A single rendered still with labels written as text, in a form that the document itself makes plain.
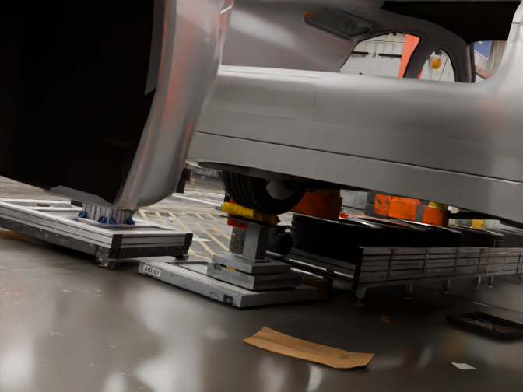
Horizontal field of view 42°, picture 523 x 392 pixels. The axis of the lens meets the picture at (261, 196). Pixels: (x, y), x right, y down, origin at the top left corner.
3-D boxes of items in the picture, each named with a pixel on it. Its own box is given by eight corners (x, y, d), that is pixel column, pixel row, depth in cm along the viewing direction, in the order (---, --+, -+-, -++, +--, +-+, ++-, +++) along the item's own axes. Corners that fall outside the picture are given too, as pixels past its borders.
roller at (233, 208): (255, 219, 393) (257, 209, 392) (217, 210, 410) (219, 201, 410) (261, 219, 397) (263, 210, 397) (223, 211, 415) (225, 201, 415)
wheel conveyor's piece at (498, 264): (482, 288, 631) (490, 248, 629) (399, 267, 682) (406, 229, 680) (514, 284, 711) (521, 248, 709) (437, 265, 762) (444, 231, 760)
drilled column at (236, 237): (235, 270, 496) (245, 214, 494) (225, 267, 502) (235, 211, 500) (243, 270, 504) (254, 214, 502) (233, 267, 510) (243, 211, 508)
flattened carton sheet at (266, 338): (362, 375, 286) (363, 368, 286) (242, 343, 304) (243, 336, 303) (373, 360, 315) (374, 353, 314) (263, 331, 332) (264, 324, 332)
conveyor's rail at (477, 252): (359, 281, 432) (366, 248, 431) (352, 279, 435) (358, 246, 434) (486, 271, 629) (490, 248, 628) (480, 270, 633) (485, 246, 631)
